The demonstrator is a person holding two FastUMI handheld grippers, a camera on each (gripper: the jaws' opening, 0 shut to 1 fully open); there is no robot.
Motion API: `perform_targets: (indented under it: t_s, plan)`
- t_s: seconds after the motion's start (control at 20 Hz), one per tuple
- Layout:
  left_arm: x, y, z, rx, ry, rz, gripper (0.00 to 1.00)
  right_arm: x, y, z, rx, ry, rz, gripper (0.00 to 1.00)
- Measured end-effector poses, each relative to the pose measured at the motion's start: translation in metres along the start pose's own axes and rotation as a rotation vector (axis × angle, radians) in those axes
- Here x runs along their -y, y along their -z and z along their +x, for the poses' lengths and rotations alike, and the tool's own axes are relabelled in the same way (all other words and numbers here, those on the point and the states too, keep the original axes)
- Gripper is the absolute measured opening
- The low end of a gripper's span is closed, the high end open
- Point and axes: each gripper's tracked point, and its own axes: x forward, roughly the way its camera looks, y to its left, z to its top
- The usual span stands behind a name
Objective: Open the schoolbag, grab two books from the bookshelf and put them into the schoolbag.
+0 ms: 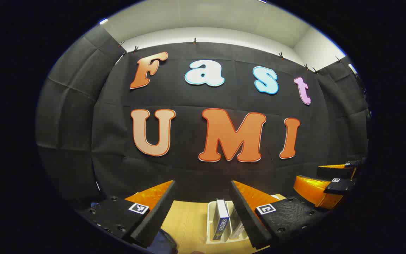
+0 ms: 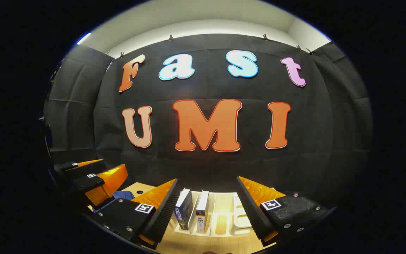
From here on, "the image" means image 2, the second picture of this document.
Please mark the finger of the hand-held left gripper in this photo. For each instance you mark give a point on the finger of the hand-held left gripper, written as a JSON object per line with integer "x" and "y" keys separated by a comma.
{"x": 86, "y": 183}
{"x": 86, "y": 171}

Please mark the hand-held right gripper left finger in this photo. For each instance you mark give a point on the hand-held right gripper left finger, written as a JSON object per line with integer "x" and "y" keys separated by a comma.
{"x": 166, "y": 211}

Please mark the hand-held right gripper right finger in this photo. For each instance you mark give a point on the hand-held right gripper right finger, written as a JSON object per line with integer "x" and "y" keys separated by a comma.
{"x": 252, "y": 208}

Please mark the white bookshelf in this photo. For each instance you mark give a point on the white bookshelf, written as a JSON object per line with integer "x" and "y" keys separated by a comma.
{"x": 240, "y": 220}

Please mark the blue cover book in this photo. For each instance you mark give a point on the blue cover book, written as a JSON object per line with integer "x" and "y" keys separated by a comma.
{"x": 185, "y": 208}

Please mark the white portrait cover book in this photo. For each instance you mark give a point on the white portrait cover book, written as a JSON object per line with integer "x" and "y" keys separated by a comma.
{"x": 202, "y": 211}

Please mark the blue schoolbag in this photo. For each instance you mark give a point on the blue schoolbag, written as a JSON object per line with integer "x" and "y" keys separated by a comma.
{"x": 123, "y": 195}

